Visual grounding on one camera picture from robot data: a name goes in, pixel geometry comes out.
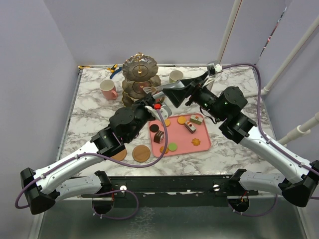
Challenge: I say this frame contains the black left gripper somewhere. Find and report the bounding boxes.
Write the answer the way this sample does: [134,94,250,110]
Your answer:
[126,93,156,143]

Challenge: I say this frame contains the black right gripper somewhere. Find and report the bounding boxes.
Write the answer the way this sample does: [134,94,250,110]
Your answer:
[162,71,226,121]

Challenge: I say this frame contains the orange waffle biscuit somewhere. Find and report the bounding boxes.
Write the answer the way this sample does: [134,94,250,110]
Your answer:
[177,116,187,125]

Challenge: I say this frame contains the green layered square cake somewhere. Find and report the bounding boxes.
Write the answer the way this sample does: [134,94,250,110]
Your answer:
[189,115,203,125]

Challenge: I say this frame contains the three-tier grey cake stand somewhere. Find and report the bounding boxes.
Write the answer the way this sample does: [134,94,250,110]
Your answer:
[122,52,161,107]

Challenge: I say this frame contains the chocolate cake slice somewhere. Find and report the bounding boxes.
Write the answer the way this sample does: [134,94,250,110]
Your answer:
[153,130,165,143]

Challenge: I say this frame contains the round wooden coaster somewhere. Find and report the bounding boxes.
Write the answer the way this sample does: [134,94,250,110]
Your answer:
[111,149,127,161]
[132,145,151,163]

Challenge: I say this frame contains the metal serving tongs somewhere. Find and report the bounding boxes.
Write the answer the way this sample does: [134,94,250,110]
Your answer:
[142,80,184,100]

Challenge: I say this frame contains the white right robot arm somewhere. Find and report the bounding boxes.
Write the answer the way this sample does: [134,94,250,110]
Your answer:
[162,74,319,207]

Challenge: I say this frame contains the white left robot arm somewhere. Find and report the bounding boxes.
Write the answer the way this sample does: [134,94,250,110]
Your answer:
[15,95,171,215]

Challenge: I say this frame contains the green mug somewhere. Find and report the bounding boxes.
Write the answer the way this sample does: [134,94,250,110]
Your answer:
[169,70,184,83]

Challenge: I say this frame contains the black sandwich cookie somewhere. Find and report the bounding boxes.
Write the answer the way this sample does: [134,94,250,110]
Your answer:
[149,124,159,133]

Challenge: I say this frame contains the orange jam biscuit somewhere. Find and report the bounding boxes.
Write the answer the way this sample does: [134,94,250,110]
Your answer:
[164,119,170,126]

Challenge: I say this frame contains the pink mug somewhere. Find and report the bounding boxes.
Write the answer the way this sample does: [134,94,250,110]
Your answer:
[100,80,118,100]

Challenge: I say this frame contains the pink serving tray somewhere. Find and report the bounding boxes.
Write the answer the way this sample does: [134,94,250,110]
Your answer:
[148,113,211,157]

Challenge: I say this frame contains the chocolate chip cookie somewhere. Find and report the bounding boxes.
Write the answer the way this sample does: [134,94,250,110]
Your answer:
[159,146,169,154]

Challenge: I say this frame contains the green macaron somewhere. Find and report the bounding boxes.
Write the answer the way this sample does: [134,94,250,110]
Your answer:
[168,142,177,151]

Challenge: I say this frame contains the orange flower cookie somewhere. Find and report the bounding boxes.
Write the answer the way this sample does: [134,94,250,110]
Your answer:
[191,138,201,146]

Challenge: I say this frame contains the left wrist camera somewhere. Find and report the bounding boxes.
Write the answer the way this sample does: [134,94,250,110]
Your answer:
[145,103,172,120]

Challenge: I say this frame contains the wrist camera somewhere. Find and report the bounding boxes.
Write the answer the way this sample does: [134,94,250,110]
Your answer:
[206,61,223,77]
[145,103,172,120]

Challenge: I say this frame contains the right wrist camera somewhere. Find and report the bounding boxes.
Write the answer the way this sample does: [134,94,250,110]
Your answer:
[206,61,223,77]

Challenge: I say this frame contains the blue handled pliers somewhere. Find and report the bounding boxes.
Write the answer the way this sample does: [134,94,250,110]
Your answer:
[110,67,122,79]

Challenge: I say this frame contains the yellow handled cutters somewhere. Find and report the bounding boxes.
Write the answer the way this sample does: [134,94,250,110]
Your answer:
[107,63,118,73]

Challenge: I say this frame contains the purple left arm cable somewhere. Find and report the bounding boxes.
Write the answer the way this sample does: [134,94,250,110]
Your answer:
[14,107,168,220]

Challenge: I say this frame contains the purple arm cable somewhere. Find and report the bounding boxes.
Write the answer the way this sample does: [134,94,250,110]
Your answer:
[221,62,319,218]
[14,107,168,220]

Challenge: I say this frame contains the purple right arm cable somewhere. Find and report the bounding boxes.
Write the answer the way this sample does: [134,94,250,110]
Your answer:
[221,62,319,218]

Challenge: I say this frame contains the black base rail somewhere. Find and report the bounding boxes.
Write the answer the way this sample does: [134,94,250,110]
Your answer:
[92,175,258,210]

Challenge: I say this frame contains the white pvc pipe frame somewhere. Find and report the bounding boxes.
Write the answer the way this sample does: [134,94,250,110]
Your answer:
[206,0,319,145]

